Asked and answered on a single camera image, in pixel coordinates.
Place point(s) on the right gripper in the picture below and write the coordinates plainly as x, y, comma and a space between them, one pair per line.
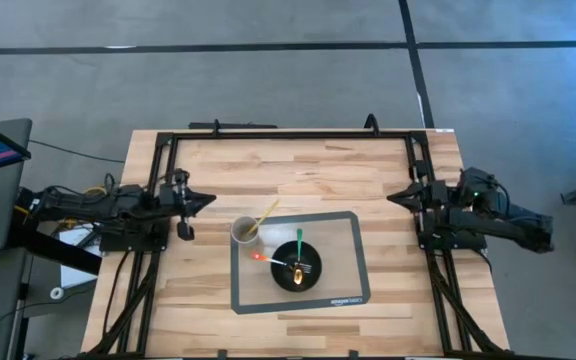
433, 200

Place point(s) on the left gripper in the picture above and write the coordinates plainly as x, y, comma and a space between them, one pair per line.
175, 197

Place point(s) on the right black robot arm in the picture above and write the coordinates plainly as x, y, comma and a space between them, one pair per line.
498, 220

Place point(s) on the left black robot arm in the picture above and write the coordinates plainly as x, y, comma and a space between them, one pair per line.
93, 205

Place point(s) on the white paper cup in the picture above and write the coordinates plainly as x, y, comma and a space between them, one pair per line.
238, 236

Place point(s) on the translucent baking mat black border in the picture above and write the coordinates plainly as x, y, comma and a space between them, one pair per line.
338, 235

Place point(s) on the black bowl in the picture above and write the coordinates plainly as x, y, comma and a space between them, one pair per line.
283, 277

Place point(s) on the white paper sheet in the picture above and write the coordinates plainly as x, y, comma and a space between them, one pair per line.
75, 272

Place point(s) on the white tape roll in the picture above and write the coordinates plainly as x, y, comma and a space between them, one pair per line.
57, 293

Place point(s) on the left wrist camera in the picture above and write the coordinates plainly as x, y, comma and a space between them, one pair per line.
185, 231

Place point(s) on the black aluminium table frame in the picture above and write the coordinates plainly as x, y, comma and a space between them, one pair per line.
293, 135

